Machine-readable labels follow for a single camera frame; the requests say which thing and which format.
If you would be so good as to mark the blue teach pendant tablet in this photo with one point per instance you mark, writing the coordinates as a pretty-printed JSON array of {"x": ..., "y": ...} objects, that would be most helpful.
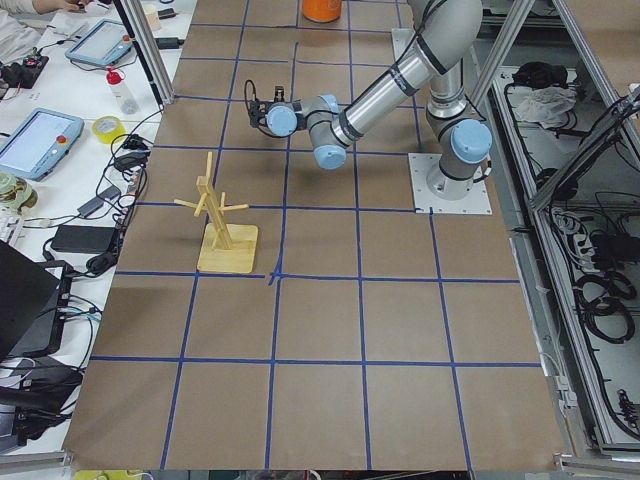
[{"x": 102, "y": 45}]

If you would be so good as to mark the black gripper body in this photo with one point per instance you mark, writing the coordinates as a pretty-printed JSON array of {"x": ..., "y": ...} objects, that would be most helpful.
[{"x": 258, "y": 114}]

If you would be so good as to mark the aluminium frame post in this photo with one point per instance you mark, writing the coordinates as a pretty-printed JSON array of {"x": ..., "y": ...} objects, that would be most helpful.
[{"x": 134, "y": 20}]

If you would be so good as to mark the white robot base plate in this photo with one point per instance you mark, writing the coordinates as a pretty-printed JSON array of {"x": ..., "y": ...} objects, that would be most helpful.
[{"x": 435, "y": 193}]

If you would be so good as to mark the orange bin with grey lid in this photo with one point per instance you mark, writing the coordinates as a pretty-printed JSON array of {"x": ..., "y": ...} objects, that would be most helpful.
[{"x": 322, "y": 11}]

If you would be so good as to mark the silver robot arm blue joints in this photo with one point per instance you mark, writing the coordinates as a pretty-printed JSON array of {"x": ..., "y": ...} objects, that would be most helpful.
[{"x": 443, "y": 33}]

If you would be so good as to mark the white squeeze bottle red cap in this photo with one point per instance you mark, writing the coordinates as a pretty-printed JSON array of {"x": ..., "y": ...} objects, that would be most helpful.
[{"x": 121, "y": 92}]

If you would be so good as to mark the wooden mug tree stand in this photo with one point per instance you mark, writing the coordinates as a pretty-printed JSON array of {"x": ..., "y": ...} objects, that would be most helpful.
[{"x": 226, "y": 247}]

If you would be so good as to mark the black laptop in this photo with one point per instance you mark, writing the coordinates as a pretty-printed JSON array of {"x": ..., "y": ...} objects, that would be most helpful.
[{"x": 33, "y": 295}]

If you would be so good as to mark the white and black cloth pile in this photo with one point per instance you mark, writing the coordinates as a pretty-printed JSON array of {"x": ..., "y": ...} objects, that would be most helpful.
[{"x": 550, "y": 101}]

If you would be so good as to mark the black power adapter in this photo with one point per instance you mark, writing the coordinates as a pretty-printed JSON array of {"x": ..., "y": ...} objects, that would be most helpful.
[{"x": 83, "y": 239}]

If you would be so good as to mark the yellow tape roll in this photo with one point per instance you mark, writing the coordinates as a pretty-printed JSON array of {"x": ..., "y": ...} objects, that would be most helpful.
[{"x": 108, "y": 129}]

